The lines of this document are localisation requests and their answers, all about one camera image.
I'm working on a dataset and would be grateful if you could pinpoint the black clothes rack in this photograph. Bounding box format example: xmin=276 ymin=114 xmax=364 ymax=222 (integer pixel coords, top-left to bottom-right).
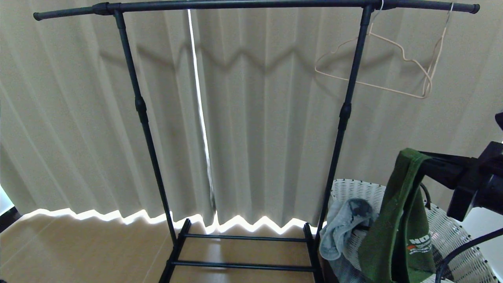
xmin=33 ymin=0 xmax=481 ymax=283

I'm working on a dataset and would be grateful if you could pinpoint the beige curtain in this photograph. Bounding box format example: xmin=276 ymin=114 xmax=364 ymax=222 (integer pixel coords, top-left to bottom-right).
xmin=0 ymin=0 xmax=503 ymax=233

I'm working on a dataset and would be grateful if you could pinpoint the pale grey garment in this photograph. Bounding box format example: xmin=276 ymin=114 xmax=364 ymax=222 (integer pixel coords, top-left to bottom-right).
xmin=319 ymin=198 xmax=378 ymax=262

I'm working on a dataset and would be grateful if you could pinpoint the pink clothes hanger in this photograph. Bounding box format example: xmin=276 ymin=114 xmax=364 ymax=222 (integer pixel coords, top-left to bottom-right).
xmin=422 ymin=3 xmax=455 ymax=99
xmin=314 ymin=2 xmax=433 ymax=99

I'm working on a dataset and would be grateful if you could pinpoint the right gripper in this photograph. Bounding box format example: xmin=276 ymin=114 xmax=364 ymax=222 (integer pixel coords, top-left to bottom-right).
xmin=447 ymin=141 xmax=503 ymax=221

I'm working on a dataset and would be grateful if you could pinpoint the green printed shirt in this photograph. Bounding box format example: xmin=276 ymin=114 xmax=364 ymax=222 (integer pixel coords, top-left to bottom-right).
xmin=358 ymin=148 xmax=437 ymax=283

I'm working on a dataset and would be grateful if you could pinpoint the white laundry basket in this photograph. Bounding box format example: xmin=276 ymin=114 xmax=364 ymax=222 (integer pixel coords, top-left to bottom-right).
xmin=320 ymin=179 xmax=499 ymax=283

